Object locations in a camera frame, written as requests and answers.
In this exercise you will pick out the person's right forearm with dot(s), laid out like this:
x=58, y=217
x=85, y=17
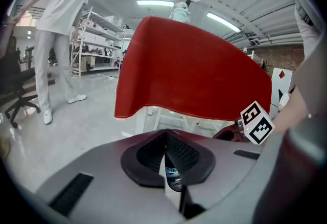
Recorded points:
x=293, y=110

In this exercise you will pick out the black trash bin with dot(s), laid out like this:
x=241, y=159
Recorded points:
x=174, y=180

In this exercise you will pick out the black office chair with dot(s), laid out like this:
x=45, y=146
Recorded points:
x=15, y=85

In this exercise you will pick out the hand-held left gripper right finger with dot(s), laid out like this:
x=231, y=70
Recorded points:
x=194, y=164

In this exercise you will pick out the black railing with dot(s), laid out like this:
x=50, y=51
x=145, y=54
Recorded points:
x=33, y=10

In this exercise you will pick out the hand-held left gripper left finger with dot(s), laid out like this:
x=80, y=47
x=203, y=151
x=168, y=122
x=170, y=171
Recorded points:
x=143, y=164

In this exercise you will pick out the cartoon plush water bottle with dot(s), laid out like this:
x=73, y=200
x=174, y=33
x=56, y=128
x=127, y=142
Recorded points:
x=180, y=13

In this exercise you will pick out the person's left forearm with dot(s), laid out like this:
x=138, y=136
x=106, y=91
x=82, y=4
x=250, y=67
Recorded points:
x=293, y=166

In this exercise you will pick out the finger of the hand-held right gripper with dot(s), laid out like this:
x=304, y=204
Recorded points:
x=224, y=134

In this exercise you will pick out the person's white t-shirt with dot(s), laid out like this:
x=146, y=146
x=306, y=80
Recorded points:
x=314, y=51

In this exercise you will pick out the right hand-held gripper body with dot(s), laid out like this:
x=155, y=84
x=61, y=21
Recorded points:
x=258, y=123

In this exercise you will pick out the white shelf rack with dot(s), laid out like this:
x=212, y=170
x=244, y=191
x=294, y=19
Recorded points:
x=97, y=39
x=256, y=58

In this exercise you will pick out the blue labelled white bottle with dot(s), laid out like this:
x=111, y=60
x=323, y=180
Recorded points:
x=172, y=169

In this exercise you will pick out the red table cloth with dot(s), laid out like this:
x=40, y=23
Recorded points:
x=194, y=69

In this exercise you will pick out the ceiling light panel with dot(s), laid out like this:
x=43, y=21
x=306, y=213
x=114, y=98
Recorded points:
x=154, y=3
x=222, y=21

